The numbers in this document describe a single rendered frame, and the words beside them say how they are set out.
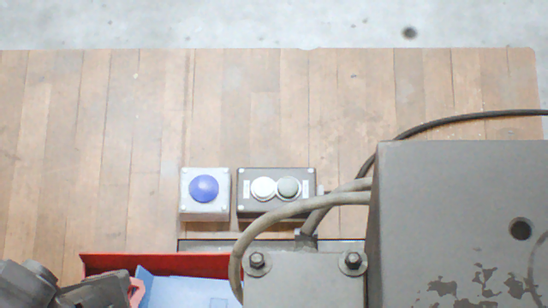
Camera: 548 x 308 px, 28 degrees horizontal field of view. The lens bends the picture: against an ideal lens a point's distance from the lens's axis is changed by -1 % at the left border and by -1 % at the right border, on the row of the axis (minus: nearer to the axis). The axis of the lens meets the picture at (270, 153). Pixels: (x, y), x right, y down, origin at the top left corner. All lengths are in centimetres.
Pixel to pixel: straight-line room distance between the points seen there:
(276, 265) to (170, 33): 193
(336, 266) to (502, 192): 17
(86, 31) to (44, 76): 113
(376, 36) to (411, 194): 202
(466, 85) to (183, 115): 40
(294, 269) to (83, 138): 80
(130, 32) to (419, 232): 210
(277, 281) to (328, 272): 4
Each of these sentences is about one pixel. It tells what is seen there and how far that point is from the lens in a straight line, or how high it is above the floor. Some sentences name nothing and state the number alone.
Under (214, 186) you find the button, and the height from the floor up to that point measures 94.
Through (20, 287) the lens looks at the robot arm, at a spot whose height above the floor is 120.
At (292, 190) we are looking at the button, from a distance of 147.
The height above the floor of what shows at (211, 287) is 95.
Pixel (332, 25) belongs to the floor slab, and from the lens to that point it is 271.
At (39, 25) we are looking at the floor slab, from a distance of 279.
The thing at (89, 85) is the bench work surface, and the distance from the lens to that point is 162.
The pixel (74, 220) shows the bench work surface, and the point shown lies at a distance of 152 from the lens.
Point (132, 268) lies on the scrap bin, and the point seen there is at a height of 91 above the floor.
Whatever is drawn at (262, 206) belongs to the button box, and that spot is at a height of 93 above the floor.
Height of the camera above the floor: 227
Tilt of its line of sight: 63 degrees down
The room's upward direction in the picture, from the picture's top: 4 degrees counter-clockwise
